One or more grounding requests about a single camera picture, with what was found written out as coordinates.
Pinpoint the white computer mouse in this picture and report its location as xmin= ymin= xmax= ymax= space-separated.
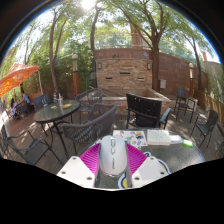
xmin=99 ymin=134 xmax=129 ymax=178

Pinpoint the dark round glass table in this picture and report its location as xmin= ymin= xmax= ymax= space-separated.
xmin=33 ymin=99 xmax=82 ymax=158

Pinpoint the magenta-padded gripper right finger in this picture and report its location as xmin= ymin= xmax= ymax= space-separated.
xmin=125 ymin=143 xmax=169 ymax=189

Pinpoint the curved trunk tree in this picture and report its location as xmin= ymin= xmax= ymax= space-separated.
xmin=89 ymin=3 xmax=103 ymax=88

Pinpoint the stone raised basin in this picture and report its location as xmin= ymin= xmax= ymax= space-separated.
xmin=81 ymin=87 xmax=172 ymax=113

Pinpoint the forked slim tree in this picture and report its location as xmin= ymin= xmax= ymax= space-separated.
xmin=36 ymin=13 xmax=73 ymax=101

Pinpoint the blue mesh chair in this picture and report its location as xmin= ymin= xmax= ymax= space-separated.
xmin=32 ymin=93 xmax=52 ymax=111

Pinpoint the dark metal chair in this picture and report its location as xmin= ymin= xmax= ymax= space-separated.
xmin=190 ymin=109 xmax=220 ymax=149
xmin=213 ymin=121 xmax=224 ymax=159
xmin=174 ymin=88 xmax=198 ymax=124

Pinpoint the colourful picture sheet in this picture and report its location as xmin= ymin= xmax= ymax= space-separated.
xmin=112 ymin=129 xmax=148 ymax=148

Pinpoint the person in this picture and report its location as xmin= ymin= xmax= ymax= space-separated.
xmin=9 ymin=98 xmax=19 ymax=118
xmin=20 ymin=92 xmax=32 ymax=106

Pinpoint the thin tree by fence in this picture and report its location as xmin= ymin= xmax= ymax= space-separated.
xmin=183 ymin=29 xmax=211 ymax=93

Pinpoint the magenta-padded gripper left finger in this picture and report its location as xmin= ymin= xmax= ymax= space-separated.
xmin=56 ymin=142 xmax=103 ymax=189

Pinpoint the small white booklet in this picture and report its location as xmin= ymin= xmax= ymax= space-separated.
xmin=169 ymin=134 xmax=184 ymax=145

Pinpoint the brown lamp post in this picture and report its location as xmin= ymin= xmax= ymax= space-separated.
xmin=188 ymin=62 xmax=195 ymax=98
xmin=71 ymin=53 xmax=80 ymax=98

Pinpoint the grey wicker armchair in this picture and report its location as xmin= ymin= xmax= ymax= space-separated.
xmin=60 ymin=103 xmax=118 ymax=156
xmin=74 ymin=88 xmax=104 ymax=124

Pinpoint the black slatted wooden chair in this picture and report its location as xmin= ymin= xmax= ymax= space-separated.
xmin=125 ymin=92 xmax=172 ymax=130

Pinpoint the orange canopy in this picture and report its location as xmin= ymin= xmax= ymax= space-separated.
xmin=0 ymin=63 xmax=41 ymax=98

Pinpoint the large branching tree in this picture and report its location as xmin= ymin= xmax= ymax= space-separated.
xmin=99 ymin=0 xmax=201 ymax=93

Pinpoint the yellow duck mouse pad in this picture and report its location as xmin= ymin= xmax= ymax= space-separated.
xmin=117 ymin=151 xmax=172 ymax=190

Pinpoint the white open book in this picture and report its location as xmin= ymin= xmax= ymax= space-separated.
xmin=146 ymin=128 xmax=172 ymax=147

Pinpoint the wooden fence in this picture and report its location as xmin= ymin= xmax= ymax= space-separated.
xmin=194 ymin=91 xmax=224 ymax=123

